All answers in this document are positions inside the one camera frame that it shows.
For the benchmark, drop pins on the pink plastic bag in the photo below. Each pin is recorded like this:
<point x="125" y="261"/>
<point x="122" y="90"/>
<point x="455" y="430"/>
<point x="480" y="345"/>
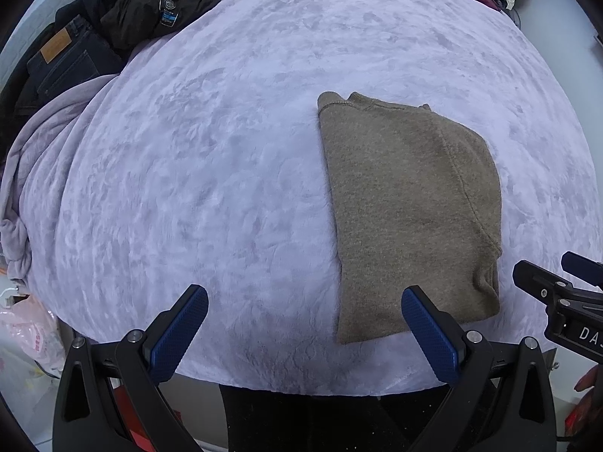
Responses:
<point x="28" y="334"/>

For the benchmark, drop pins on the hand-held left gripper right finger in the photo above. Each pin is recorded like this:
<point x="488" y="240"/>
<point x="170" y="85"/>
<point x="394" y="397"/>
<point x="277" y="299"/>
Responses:
<point x="431" y="339"/>

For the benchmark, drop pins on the person's right hand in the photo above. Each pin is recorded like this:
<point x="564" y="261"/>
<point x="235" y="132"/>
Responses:
<point x="591" y="379"/>

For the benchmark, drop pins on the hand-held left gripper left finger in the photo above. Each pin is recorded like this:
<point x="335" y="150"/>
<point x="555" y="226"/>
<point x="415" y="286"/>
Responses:
<point x="181" y="329"/>

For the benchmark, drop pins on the dark blue jeans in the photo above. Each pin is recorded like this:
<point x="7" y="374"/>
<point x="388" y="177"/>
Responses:
<point x="70" y="66"/>

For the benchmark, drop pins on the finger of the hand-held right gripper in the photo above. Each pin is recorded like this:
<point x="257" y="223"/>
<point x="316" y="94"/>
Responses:
<point x="532" y="277"/>
<point x="584" y="266"/>

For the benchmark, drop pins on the brown knit sweater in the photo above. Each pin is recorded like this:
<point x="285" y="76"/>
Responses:
<point x="405" y="207"/>

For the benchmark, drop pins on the lavender fleece blanket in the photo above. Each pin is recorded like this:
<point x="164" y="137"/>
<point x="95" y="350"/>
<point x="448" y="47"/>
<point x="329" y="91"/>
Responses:
<point x="188" y="174"/>

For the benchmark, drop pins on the black jacket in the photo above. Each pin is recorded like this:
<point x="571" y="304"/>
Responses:
<point x="136" y="14"/>

